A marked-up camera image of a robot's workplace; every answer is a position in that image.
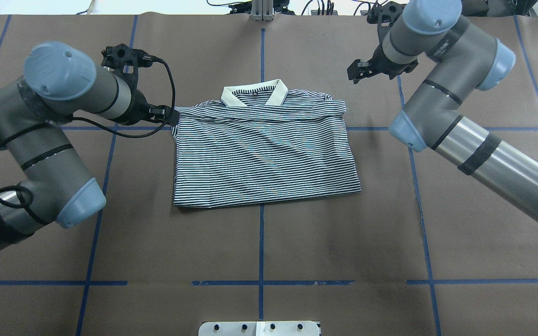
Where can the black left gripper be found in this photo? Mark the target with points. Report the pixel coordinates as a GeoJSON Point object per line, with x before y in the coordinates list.
{"type": "Point", "coordinates": [137, 109]}

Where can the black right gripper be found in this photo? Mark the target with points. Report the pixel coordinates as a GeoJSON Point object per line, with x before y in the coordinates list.
{"type": "Point", "coordinates": [387, 66]}

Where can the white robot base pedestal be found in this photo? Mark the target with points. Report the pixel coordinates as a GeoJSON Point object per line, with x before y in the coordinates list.
{"type": "Point", "coordinates": [261, 328]}

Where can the striped polo shirt white collar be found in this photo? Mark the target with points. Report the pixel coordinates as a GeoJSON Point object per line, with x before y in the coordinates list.
{"type": "Point", "coordinates": [262, 143]}

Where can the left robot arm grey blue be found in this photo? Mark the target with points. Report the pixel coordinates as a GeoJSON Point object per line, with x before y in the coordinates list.
{"type": "Point", "coordinates": [42, 178]}

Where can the aluminium frame post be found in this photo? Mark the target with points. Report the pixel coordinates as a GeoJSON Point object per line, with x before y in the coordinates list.
{"type": "Point", "coordinates": [262, 10]}

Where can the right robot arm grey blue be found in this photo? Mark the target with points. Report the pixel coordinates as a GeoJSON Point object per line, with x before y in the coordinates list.
{"type": "Point", "coordinates": [466, 59]}

